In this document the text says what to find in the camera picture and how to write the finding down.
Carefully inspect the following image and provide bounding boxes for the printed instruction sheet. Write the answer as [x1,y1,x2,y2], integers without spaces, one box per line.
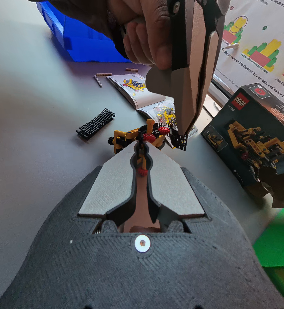
[213,0,284,107]

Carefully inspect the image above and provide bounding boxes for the blue plastic bin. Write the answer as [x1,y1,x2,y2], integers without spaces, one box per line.
[36,0,133,64]

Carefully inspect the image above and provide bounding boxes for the yellow lego bulldozer model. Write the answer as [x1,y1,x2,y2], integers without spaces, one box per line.
[108,118,171,178]

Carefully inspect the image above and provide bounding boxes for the white stand base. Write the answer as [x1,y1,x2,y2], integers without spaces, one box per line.
[201,95,224,120]

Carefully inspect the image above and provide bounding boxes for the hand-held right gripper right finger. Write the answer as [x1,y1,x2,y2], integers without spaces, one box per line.
[145,142,206,224]

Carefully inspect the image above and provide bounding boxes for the green plastic bin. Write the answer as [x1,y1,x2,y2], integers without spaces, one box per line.
[252,209,284,303]

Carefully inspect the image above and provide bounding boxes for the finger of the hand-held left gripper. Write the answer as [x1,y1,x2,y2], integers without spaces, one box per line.
[191,14,226,129]
[146,1,207,136]

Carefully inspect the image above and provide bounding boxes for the lego instruction booklet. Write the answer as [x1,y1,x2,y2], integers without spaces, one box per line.
[106,73,199,149]

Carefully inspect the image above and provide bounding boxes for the person's left hand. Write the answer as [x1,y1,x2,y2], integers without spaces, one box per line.
[108,0,179,71]

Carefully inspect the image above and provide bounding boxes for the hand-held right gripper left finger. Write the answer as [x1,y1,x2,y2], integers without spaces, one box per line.
[78,141,138,226]

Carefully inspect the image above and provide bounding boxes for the black lego set box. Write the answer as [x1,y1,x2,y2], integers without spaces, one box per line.
[201,83,284,208]

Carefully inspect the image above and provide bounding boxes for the black lego track strip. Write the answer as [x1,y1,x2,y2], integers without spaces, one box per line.
[138,122,189,152]
[76,108,116,141]

